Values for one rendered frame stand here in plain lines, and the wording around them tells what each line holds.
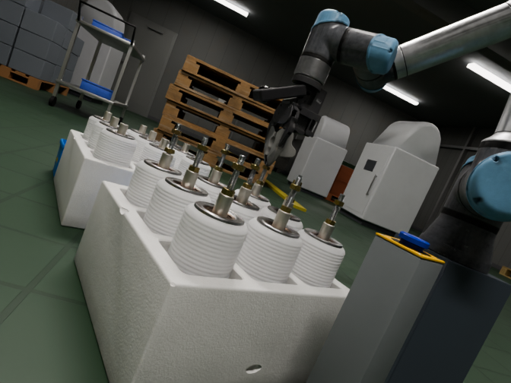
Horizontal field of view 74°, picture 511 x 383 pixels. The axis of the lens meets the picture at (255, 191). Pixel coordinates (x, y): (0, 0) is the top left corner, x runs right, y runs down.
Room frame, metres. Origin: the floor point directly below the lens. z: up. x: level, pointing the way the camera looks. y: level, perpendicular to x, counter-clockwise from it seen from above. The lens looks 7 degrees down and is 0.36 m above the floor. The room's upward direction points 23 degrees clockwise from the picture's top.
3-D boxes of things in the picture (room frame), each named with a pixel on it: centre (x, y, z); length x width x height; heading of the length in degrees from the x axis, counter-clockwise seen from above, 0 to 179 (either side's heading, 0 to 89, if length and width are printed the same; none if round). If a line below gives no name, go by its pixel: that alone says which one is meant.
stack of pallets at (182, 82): (3.97, 0.64, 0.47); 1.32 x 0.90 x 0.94; 103
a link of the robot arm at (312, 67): (0.82, -0.01, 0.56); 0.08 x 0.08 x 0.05
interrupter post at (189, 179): (0.57, 0.11, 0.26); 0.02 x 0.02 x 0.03
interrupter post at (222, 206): (0.47, 0.03, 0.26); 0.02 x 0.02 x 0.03
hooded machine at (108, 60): (5.89, 3.49, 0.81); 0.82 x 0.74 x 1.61; 104
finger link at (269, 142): (0.83, -0.01, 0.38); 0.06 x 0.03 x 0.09; 120
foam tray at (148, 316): (0.64, 0.02, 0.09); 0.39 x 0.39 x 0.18; 39
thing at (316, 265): (0.62, -0.15, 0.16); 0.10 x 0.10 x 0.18
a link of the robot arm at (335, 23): (0.81, -0.02, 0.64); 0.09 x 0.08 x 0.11; 68
